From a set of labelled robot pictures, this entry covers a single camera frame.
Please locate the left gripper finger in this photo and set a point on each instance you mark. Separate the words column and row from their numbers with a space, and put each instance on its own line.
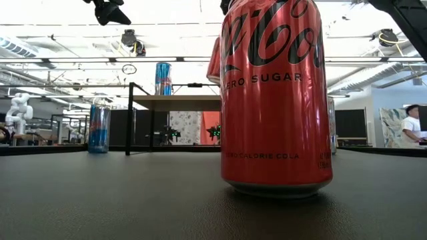
column 110, row 15

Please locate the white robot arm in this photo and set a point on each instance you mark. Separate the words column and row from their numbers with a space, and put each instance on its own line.
column 20, row 111

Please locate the blue silver Red Bull can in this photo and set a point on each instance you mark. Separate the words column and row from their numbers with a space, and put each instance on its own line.
column 99, row 133
column 163, row 80

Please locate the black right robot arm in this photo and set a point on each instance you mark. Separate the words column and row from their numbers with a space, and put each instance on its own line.
column 410, row 20

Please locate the black partition panel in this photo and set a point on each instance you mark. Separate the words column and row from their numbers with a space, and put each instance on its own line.
column 143, row 126

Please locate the white patterned panel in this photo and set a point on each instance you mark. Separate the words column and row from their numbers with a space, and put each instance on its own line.
column 187, row 126

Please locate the black round lamp fixture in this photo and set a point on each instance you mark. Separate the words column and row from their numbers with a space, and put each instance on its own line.
column 128, row 38
column 388, row 36

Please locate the colourful abstract painting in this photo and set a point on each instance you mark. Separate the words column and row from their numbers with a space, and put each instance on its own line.
column 390, row 126

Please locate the person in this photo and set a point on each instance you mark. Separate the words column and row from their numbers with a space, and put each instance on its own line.
column 411, row 126

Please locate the black monitor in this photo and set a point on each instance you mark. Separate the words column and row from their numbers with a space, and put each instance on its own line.
column 423, row 118

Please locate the red Coke Zero can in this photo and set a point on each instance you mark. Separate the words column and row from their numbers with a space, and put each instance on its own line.
column 273, row 116
column 214, row 63

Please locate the wooden shelf with black frame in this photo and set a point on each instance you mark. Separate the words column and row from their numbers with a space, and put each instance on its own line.
column 180, row 103

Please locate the small robot with green lights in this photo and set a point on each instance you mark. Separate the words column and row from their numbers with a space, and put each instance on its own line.
column 215, row 132
column 168, row 135

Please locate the red panel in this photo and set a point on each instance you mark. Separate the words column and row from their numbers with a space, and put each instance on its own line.
column 207, row 118

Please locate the black aluminium table frame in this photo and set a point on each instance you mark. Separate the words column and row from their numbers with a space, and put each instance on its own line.
column 40, row 149

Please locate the black table mat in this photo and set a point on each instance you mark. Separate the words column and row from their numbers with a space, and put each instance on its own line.
column 133, row 206

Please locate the white Celsius can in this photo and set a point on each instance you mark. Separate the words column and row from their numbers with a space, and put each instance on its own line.
column 332, row 126

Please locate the black wall screen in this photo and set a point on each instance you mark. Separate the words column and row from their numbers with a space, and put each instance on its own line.
column 350, row 123

